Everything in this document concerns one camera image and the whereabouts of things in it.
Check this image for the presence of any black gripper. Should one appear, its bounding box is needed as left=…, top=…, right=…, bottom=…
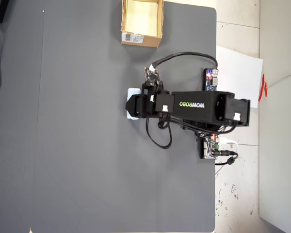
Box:
left=125, top=82, right=149, bottom=119

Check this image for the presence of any white foam block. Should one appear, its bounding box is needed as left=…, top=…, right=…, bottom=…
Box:
left=127, top=87, right=143, bottom=121

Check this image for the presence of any open cardboard box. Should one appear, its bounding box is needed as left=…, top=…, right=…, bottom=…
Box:
left=120, top=0, right=164, bottom=49

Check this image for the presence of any grey table mat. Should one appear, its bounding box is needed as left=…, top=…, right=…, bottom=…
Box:
left=30, top=0, right=218, bottom=233

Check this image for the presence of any blue circuit board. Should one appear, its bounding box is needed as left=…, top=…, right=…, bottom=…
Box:
left=203, top=68, right=219, bottom=92

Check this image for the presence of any motor controller circuit board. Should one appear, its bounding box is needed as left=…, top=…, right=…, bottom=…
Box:
left=200, top=134, right=221, bottom=160

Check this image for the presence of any white paper sheet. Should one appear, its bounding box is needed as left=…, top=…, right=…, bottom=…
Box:
left=216, top=45, right=264, bottom=109

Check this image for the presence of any black object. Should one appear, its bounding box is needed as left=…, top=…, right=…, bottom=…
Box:
left=0, top=0, right=10, bottom=24

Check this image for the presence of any black camera circuit board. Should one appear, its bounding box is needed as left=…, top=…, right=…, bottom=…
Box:
left=143, top=67, right=161, bottom=87

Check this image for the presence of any thick black camera cable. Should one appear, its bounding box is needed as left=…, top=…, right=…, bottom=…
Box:
left=150, top=51, right=219, bottom=71

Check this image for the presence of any white USB cable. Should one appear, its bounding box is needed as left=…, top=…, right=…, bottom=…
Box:
left=219, top=137, right=239, bottom=152

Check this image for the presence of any black power cable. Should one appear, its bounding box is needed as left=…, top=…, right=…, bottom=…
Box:
left=214, top=150, right=240, bottom=166

